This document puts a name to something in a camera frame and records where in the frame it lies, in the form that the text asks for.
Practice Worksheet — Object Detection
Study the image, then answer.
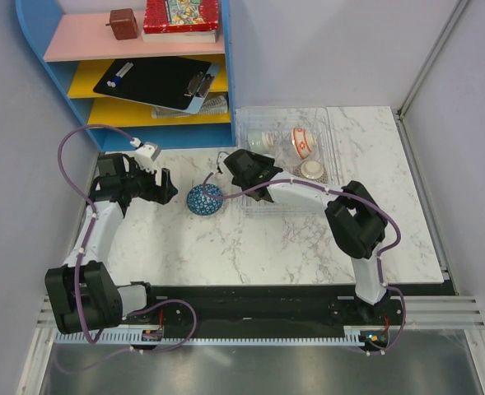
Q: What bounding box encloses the pale green bowl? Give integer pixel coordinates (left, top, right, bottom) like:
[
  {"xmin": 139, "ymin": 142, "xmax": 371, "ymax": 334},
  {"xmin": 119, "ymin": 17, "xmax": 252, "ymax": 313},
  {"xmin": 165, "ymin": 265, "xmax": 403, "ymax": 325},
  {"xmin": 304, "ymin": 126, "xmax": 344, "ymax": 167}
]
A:
[{"xmin": 247, "ymin": 129, "xmax": 273, "ymax": 155}]

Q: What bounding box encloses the brown wooden cube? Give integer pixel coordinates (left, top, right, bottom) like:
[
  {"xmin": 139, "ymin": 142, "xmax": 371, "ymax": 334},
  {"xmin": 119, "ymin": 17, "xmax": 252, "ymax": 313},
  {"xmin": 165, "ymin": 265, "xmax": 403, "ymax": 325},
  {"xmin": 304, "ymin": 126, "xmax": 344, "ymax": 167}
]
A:
[{"xmin": 106, "ymin": 8, "xmax": 138, "ymax": 40}]

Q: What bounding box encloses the red patterned book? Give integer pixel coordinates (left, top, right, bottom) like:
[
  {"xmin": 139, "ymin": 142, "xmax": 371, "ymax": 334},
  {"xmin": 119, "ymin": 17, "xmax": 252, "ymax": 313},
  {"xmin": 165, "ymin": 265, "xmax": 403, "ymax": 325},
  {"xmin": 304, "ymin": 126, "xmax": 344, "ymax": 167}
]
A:
[{"xmin": 143, "ymin": 0, "xmax": 220, "ymax": 34}]

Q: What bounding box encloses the orange white patterned bowl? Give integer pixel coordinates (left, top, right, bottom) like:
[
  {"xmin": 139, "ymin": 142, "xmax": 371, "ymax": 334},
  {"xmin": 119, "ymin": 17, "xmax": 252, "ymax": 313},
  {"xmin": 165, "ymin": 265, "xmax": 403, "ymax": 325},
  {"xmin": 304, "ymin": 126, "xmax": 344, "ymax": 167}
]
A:
[{"xmin": 291, "ymin": 127, "xmax": 317, "ymax": 160}]

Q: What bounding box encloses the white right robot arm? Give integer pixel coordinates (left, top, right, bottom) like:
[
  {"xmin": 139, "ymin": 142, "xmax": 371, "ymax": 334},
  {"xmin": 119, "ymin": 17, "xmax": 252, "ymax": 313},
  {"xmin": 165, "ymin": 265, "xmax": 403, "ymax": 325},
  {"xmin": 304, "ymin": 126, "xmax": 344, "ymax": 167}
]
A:
[{"xmin": 224, "ymin": 149, "xmax": 402, "ymax": 324}]

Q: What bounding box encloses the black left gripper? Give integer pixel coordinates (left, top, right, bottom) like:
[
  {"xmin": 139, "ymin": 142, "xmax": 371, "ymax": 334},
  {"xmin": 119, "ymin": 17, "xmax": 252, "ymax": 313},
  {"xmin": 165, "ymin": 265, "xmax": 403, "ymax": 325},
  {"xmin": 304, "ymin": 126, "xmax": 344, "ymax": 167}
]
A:
[{"xmin": 121, "ymin": 157, "xmax": 177, "ymax": 206}]

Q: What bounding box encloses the aluminium corner frame post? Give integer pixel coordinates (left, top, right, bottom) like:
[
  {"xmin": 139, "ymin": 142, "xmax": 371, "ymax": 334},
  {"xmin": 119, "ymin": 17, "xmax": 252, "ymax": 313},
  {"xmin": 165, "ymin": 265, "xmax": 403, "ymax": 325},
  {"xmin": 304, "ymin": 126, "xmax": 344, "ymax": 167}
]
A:
[{"xmin": 396, "ymin": 0, "xmax": 473, "ymax": 119}]

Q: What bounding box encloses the white blue marker pen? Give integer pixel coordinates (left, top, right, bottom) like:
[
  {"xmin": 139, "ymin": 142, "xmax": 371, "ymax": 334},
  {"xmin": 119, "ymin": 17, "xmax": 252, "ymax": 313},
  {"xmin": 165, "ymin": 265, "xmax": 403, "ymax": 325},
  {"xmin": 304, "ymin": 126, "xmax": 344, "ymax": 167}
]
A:
[{"xmin": 107, "ymin": 62, "xmax": 133, "ymax": 87}]

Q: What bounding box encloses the white wire dish rack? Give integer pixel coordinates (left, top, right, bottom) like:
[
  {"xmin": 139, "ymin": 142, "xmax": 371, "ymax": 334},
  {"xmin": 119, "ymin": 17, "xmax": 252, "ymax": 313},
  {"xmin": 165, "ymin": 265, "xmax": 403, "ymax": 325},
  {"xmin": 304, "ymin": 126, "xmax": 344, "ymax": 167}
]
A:
[{"xmin": 236, "ymin": 105, "xmax": 346, "ymax": 217}]

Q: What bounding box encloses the blue triangle patterned bowl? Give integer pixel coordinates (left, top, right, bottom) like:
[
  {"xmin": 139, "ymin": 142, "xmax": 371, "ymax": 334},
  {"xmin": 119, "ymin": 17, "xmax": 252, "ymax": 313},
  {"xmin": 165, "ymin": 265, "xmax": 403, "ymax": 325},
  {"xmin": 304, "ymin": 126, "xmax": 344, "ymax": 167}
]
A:
[{"xmin": 186, "ymin": 184, "xmax": 223, "ymax": 216}]

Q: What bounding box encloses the light blue cable duct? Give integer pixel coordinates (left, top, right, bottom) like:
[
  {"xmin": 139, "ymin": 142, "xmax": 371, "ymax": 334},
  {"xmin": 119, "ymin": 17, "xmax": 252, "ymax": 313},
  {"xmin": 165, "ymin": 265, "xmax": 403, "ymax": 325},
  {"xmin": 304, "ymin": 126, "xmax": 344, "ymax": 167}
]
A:
[{"xmin": 54, "ymin": 324, "xmax": 387, "ymax": 346}]

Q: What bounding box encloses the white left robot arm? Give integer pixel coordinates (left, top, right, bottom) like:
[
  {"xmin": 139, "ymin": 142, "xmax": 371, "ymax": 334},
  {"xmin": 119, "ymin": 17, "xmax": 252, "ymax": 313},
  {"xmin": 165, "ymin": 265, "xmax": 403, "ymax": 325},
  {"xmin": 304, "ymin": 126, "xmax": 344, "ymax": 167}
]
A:
[{"xmin": 44, "ymin": 144, "xmax": 178, "ymax": 342}]

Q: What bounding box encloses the black clipboard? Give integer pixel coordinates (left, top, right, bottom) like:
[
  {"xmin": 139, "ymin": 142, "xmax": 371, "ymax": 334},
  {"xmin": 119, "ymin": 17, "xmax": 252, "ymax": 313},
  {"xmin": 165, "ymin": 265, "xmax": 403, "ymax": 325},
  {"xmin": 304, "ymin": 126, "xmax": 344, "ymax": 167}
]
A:
[{"xmin": 93, "ymin": 57, "xmax": 222, "ymax": 114}]

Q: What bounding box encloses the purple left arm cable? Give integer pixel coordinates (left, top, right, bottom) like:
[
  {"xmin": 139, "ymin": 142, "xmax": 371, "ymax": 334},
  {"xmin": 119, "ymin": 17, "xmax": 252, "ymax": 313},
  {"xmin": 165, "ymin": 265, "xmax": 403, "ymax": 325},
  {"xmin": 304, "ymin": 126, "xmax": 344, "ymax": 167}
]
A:
[{"xmin": 54, "ymin": 123, "xmax": 198, "ymax": 375}]

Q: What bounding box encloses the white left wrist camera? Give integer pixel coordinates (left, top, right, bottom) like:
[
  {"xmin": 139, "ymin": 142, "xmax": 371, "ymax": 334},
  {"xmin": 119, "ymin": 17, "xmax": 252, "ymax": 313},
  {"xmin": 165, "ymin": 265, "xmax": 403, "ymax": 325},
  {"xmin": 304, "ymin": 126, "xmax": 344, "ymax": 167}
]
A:
[{"xmin": 132, "ymin": 142, "xmax": 161, "ymax": 174}]

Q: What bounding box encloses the blue shelf unit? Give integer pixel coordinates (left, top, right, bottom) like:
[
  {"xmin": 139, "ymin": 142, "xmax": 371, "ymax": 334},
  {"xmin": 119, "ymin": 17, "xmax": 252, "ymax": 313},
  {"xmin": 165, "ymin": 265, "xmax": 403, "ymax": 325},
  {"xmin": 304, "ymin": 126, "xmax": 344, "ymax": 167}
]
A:
[{"xmin": 15, "ymin": 1, "xmax": 236, "ymax": 149}]

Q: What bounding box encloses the black mosaic patterned bowl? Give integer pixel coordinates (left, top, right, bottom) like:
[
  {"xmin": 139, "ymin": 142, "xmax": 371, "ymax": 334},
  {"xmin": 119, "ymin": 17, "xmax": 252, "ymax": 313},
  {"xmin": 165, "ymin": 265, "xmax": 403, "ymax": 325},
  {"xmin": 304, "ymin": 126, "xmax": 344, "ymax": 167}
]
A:
[{"xmin": 293, "ymin": 160, "xmax": 329, "ymax": 184}]

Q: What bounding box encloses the white book under red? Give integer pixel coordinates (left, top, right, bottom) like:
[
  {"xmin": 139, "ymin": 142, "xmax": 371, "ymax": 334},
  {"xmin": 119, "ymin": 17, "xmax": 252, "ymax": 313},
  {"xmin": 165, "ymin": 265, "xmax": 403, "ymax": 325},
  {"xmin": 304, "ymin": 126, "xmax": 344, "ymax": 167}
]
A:
[{"xmin": 141, "ymin": 30, "xmax": 218, "ymax": 44}]

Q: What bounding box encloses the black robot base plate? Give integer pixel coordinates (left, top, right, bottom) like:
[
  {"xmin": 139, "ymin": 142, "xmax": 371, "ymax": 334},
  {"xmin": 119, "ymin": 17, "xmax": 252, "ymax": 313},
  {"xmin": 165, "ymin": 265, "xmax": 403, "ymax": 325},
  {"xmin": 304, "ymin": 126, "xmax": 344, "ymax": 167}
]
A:
[{"xmin": 124, "ymin": 286, "xmax": 403, "ymax": 336}]

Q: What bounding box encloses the patterned paper booklet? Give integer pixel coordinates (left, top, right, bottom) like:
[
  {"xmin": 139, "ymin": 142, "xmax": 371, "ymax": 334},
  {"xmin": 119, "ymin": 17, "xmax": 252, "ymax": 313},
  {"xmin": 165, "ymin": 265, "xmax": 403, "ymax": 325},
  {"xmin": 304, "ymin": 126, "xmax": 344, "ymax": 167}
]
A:
[{"xmin": 151, "ymin": 93, "xmax": 229, "ymax": 119}]

